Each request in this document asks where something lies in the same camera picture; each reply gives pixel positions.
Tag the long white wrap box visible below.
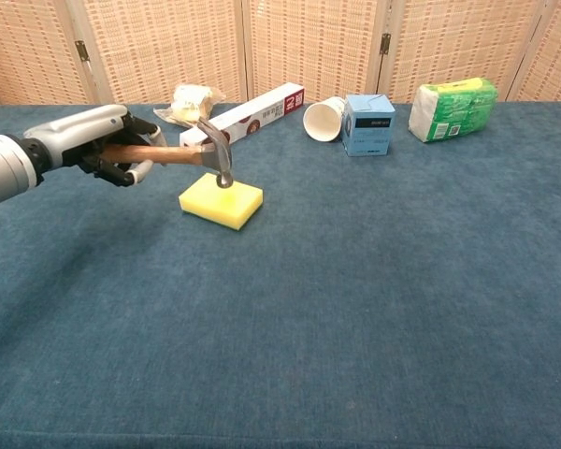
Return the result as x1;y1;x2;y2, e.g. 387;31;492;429
179;81;308;148

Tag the wooden handle claw hammer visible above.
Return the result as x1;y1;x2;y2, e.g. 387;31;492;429
101;116;235;190

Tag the blue table cloth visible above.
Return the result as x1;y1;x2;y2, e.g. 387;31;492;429
0;100;561;449

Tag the light blue carton box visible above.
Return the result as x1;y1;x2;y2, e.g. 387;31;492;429
339;94;397;158

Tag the woven folding screen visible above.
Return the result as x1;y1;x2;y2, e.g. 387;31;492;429
0;0;561;109

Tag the green tissue pack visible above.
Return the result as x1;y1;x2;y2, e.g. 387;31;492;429
408;77;499;144

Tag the white paper cup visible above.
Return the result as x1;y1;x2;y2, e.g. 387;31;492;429
302;95;347;143

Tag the yellow sponge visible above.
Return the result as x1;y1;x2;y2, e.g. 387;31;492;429
178;172;265;232

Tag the clear plastic bag with bread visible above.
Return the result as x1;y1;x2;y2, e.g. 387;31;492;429
152;83;226;129

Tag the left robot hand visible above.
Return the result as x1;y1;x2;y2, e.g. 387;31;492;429
22;104;167;188

